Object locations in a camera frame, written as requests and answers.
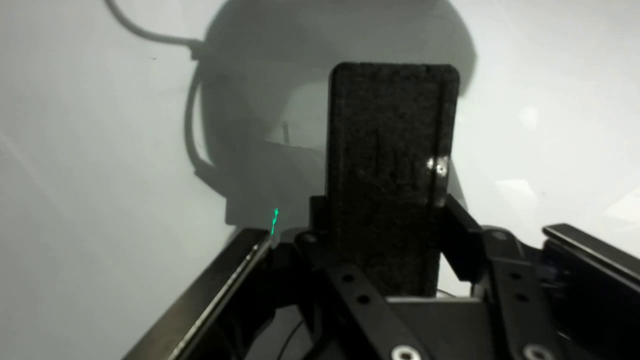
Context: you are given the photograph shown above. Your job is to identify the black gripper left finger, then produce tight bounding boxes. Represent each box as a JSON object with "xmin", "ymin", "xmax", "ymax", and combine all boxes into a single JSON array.
[{"xmin": 293, "ymin": 191, "xmax": 436, "ymax": 360}]

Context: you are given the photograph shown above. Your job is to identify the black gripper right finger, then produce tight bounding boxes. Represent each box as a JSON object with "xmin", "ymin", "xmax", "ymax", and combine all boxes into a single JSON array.
[{"xmin": 436, "ymin": 191, "xmax": 585, "ymax": 360}]

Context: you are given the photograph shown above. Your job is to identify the black whiteboard eraser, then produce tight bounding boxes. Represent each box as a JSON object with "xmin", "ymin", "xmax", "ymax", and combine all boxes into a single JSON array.
[{"xmin": 327, "ymin": 59, "xmax": 463, "ymax": 297}]

